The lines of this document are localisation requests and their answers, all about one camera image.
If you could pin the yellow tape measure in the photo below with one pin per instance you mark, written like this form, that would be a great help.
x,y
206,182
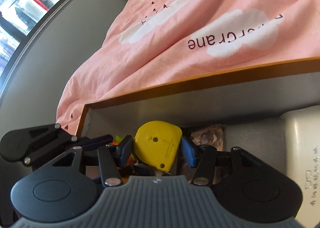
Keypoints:
x,y
155,143

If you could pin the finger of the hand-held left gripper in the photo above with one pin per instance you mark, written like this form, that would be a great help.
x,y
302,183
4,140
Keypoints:
x,y
100,141

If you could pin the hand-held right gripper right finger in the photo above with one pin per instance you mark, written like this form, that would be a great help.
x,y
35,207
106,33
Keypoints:
x,y
187,152

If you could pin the window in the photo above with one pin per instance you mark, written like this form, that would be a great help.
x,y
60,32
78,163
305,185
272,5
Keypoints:
x,y
25,6

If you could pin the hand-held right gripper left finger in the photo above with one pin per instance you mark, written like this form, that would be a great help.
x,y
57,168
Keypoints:
x,y
125,149

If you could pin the orange cardboard box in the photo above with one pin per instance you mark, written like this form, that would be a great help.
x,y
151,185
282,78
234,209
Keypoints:
x,y
200,103

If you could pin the pink cloud print quilt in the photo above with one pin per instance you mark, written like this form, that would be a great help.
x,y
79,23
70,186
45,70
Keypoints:
x,y
175,18

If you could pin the white glasses case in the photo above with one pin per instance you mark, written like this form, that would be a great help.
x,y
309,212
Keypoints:
x,y
302,143

